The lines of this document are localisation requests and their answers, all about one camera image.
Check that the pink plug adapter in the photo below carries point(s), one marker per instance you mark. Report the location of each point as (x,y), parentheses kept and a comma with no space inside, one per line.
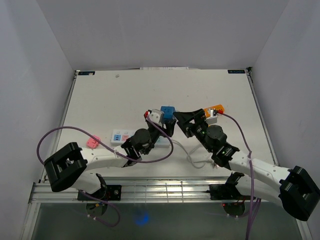
(93,142)

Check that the orange power strip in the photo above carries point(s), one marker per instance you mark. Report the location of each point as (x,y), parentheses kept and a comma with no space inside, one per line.
(219,108)

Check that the right blue corner label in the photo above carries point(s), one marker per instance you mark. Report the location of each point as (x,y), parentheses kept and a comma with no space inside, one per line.
(236,71)

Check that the white multicolour power strip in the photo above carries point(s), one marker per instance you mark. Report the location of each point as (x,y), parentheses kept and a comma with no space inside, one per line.
(119,136)

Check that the left blue corner label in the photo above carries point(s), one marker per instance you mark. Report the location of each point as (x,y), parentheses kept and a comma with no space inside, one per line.
(86,73)

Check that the blue cube socket adapter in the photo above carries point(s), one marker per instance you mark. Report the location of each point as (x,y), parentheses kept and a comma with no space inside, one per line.
(167,115)

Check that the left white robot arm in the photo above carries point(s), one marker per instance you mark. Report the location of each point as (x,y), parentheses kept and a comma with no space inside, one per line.
(73,166)

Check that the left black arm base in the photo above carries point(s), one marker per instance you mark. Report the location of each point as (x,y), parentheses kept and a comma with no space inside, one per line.
(110,193)

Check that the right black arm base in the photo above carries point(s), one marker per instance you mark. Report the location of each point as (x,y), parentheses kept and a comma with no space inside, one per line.
(225,192)

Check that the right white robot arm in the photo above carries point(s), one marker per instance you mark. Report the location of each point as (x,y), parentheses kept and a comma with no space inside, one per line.
(293,189)

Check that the blue corner label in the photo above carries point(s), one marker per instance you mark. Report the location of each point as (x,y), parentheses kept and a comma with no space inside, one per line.
(86,73)
(236,71)

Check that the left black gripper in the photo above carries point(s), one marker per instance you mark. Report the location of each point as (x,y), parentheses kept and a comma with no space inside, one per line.
(169,126)

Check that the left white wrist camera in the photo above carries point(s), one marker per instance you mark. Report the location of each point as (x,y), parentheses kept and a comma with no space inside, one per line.
(155,116)

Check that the aluminium rail frame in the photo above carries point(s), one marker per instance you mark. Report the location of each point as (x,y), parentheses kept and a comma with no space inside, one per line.
(137,190)

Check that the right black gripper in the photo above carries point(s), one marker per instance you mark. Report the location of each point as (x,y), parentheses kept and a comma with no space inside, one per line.
(184,118)

